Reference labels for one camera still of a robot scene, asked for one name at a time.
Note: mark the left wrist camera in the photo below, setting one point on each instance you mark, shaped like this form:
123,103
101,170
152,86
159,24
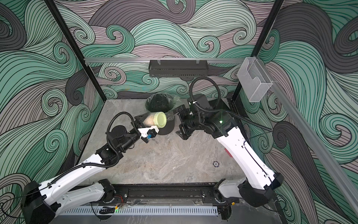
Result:
148,132

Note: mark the clear plastic bin liner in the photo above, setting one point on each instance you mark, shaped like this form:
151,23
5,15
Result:
163,102

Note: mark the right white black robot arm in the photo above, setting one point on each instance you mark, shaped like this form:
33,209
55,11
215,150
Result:
257,187

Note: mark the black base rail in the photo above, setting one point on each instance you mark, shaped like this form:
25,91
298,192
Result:
206,192

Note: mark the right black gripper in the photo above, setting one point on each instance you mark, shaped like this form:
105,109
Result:
184,134

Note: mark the black trash bin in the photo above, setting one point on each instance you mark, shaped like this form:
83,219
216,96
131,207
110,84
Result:
168,128

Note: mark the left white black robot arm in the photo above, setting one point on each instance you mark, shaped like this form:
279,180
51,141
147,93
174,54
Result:
42,202

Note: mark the black wall shelf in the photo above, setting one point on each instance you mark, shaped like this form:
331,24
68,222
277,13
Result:
178,68

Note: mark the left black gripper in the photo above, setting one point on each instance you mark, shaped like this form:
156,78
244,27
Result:
138,119

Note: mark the light green jar lid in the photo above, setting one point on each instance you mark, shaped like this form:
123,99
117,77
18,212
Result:
160,119

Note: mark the glass oatmeal jar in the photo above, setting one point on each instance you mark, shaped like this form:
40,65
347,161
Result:
149,121

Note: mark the clear acrylic wall holder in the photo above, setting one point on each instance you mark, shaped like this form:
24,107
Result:
254,78

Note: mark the white slotted cable duct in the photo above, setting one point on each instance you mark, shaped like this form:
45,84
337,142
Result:
142,210

